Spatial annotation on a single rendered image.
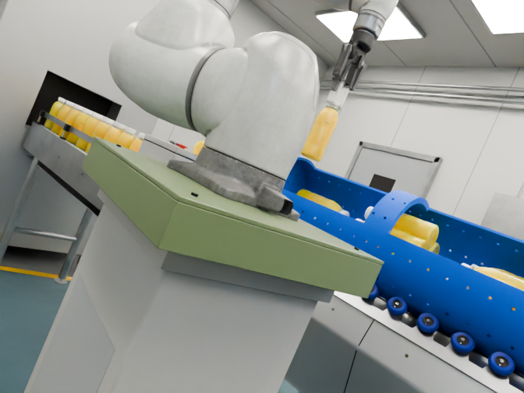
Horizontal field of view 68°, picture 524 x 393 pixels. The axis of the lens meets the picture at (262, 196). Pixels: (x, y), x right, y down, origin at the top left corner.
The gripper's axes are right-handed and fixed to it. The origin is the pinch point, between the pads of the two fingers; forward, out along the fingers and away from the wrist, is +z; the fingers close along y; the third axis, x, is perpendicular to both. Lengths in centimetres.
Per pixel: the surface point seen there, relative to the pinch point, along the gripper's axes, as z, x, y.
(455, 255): 31, -46, 18
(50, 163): 69, 137, -17
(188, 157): 37, 26, -23
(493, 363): 49, -66, -6
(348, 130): -90, 250, 398
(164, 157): 40, 31, -29
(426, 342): 52, -53, -6
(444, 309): 44, -54, -6
